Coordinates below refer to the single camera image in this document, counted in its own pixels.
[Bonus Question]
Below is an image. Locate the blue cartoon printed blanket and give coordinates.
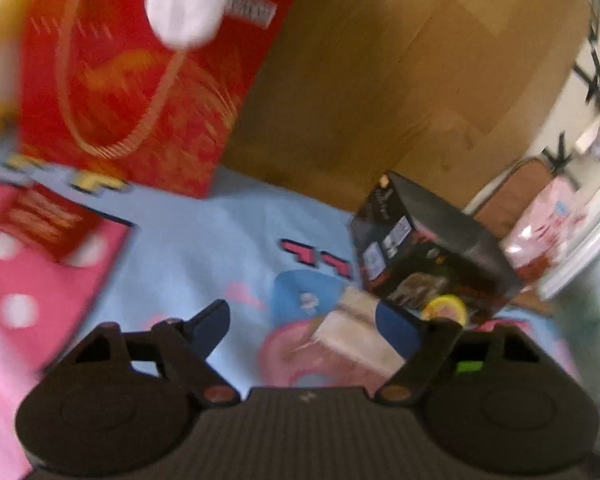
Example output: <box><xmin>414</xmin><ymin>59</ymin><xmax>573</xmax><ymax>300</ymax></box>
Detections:
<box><xmin>0</xmin><ymin>135</ymin><xmax>581</xmax><ymax>480</ymax></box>

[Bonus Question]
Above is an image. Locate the brown chair cushion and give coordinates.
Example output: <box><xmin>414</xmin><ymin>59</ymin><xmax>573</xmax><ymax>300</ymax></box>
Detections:
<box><xmin>472</xmin><ymin>157</ymin><xmax>556</xmax><ymax>241</ymax></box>

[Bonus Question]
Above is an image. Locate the beige small box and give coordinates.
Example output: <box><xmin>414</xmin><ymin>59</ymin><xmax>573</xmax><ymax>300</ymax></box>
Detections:
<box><xmin>312</xmin><ymin>287</ymin><xmax>406</xmax><ymax>376</ymax></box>

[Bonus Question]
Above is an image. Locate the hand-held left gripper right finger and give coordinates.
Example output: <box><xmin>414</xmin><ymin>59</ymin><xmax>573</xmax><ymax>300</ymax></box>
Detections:
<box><xmin>374</xmin><ymin>302</ymin><xmax>543</xmax><ymax>408</ymax></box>

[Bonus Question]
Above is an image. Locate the pastel unicorn plush toy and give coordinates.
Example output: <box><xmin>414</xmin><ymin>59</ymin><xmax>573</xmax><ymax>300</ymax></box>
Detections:
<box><xmin>117</xmin><ymin>0</ymin><xmax>321</xmax><ymax>51</ymax></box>

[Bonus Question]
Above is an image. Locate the wooden headboard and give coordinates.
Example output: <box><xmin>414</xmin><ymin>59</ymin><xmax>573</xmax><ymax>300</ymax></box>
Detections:
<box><xmin>225</xmin><ymin>0</ymin><xmax>593</xmax><ymax>211</ymax></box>

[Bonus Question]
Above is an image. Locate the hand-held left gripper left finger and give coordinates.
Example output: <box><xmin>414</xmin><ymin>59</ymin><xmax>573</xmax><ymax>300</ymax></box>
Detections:
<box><xmin>72</xmin><ymin>299</ymin><xmax>241</xmax><ymax>408</ymax></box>

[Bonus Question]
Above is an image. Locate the red gift bag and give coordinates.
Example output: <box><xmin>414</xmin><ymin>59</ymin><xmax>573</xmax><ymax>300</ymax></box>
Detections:
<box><xmin>17</xmin><ymin>0</ymin><xmax>293</xmax><ymax>200</ymax></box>

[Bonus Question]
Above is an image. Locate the pink snack bag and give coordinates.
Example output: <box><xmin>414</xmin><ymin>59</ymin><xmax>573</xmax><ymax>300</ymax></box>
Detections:
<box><xmin>497</xmin><ymin>177</ymin><xmax>588</xmax><ymax>286</ymax></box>

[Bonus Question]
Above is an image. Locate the yellow duck plush toy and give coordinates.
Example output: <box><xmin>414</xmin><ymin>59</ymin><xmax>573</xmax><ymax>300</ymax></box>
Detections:
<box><xmin>0</xmin><ymin>0</ymin><xmax>46</xmax><ymax>143</ymax></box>

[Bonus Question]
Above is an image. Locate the black printed box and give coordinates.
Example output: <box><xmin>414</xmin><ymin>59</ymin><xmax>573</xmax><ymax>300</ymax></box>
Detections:
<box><xmin>349</xmin><ymin>171</ymin><xmax>523</xmax><ymax>323</ymax></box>

